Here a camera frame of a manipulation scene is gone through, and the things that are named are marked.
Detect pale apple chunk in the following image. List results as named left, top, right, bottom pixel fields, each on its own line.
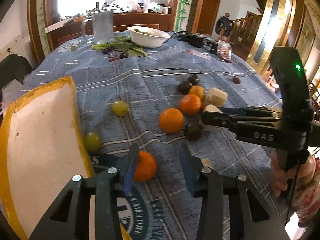
left=203, top=105, right=221, bottom=113
left=206, top=88, right=228, bottom=107

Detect black sofa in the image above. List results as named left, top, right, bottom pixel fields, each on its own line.
left=0, top=54, right=33, bottom=88

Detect dark plum by greens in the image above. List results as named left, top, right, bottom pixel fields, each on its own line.
left=119, top=52, right=128, bottom=59

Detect wooden staircase railing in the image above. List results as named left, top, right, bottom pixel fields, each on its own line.
left=226, top=11, right=262, bottom=61

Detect small orange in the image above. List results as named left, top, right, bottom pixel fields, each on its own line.
left=188, top=85, right=206, bottom=101

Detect white bowl with greens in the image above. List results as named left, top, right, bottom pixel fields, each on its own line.
left=127, top=26, right=171, bottom=48

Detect clear snack jar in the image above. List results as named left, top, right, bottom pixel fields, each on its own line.
left=217, top=40, right=232, bottom=62

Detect green leafy vegetable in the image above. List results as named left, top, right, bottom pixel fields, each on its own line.
left=91, top=36, right=148, bottom=57

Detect dark jacket on newel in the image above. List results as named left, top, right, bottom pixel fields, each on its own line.
left=215, top=12, right=232, bottom=37

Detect white paper card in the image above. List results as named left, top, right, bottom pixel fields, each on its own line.
left=188, top=49, right=211, bottom=60

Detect dark passion fruit front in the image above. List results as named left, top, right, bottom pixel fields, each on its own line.
left=184, top=121, right=203, bottom=140

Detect wooden sideboard counter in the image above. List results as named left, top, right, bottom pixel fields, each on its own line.
left=44, top=11, right=173, bottom=52

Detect small pale chunk front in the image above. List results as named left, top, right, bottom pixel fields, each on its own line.
left=201, top=158, right=213, bottom=170

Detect black charger with cables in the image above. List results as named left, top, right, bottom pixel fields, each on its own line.
left=164, top=31, right=213, bottom=48

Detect dark passion fruit back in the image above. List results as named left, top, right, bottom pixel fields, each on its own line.
left=188, top=74, right=200, bottom=86

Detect red date on cloth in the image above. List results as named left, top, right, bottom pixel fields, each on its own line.
left=232, top=76, right=241, bottom=85

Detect brown wooden door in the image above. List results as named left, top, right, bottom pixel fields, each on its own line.
left=197, top=0, right=220, bottom=35

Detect large orange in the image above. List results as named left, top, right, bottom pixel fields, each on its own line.
left=159, top=108, right=184, bottom=134

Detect person's right hand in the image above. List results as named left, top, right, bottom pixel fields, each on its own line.
left=271, top=150, right=316, bottom=198

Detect dark plum under leaf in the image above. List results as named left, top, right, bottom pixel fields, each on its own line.
left=102, top=46, right=113, bottom=54

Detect small red date by greens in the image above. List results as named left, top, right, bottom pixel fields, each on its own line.
left=109, top=56, right=117, bottom=62

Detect yellow-rimmed white foam tray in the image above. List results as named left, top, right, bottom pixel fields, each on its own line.
left=0, top=75, right=132, bottom=240

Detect dark passion fruit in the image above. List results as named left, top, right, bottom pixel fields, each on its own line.
left=188, top=74, right=200, bottom=86
left=184, top=121, right=203, bottom=140
left=177, top=81, right=193, bottom=95

